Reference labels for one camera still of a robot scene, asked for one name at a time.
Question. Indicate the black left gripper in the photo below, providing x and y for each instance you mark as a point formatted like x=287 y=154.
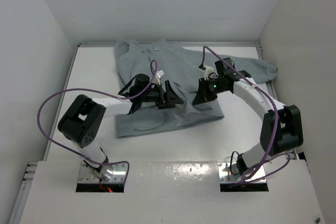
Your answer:
x=171 y=97

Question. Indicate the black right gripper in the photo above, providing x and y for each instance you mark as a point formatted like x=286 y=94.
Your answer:
x=203 y=95

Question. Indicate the grey zip jacket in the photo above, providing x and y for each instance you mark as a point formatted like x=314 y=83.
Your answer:
x=181 y=69

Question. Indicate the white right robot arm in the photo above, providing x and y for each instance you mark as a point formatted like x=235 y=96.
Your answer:
x=281 y=128

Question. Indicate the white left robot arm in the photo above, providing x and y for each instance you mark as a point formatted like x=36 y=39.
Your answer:
x=81 y=122

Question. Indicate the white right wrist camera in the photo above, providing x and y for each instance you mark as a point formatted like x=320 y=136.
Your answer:
x=208 y=71

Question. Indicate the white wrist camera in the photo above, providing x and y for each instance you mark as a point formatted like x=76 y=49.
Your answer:
x=208 y=71
x=158 y=76

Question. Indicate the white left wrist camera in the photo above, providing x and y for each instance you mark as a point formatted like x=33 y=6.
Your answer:
x=158 y=76

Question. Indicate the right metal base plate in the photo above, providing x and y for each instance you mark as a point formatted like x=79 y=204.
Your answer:
x=228 y=174

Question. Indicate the metal base plate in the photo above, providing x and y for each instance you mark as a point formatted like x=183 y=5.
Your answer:
x=113 y=174
x=228 y=174

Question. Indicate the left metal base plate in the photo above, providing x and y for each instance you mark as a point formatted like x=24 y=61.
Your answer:
x=113 y=174

